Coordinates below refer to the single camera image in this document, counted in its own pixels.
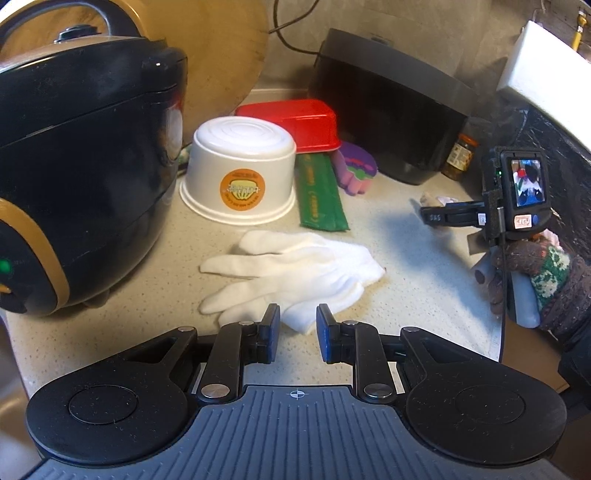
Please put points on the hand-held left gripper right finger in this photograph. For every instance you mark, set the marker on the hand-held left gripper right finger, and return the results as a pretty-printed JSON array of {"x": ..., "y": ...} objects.
[{"x": 323, "y": 337}]

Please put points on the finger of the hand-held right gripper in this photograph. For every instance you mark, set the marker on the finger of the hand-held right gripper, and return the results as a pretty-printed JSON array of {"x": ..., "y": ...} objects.
[{"x": 450, "y": 214}]

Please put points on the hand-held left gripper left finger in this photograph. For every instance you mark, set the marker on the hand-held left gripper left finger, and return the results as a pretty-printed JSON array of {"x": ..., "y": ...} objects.
[{"x": 273, "y": 333}]

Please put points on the white cloth glove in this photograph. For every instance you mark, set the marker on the white cloth glove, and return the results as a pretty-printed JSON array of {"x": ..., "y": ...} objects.
[{"x": 300, "y": 267}]

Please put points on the white paper bowl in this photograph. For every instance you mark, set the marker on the white paper bowl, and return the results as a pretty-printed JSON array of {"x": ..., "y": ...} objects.
[{"x": 240, "y": 157}]

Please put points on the person's right forearm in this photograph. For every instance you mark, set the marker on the person's right forearm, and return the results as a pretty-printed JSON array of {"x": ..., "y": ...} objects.
[{"x": 570, "y": 314}]

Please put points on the person's right hand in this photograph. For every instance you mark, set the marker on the person's right hand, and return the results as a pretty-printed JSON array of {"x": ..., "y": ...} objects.
[{"x": 531, "y": 263}]

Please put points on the crumpled white tissue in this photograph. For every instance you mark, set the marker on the crumpled white tissue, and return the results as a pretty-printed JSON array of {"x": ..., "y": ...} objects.
[{"x": 434, "y": 199}]

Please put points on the glass jar with red lid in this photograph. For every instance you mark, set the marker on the glass jar with red lid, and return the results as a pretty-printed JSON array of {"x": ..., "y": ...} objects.
[{"x": 459, "y": 159}]

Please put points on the black kitchen appliance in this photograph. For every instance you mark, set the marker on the black kitchen appliance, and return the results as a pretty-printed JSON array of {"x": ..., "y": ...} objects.
[{"x": 388, "y": 110}]

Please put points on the white box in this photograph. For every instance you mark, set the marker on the white box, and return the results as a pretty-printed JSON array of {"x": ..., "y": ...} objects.
[{"x": 540, "y": 69}]

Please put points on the green paper packet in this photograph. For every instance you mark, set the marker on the green paper packet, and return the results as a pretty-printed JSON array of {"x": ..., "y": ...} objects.
[{"x": 318, "y": 194}]

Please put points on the red plastic container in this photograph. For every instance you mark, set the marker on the red plastic container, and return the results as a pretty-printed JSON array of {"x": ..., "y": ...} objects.
[{"x": 295, "y": 120}]

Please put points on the yellow gas pipe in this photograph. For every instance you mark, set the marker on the yellow gas pipe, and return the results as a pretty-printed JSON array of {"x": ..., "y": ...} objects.
[{"x": 581, "y": 27}]

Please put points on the black and gold rice cooker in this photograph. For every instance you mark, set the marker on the black and gold rice cooker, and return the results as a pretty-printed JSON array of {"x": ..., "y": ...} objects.
[{"x": 83, "y": 166}]

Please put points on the round wooden cutting board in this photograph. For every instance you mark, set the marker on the round wooden cutting board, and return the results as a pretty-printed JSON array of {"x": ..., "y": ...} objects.
[{"x": 221, "y": 55}]

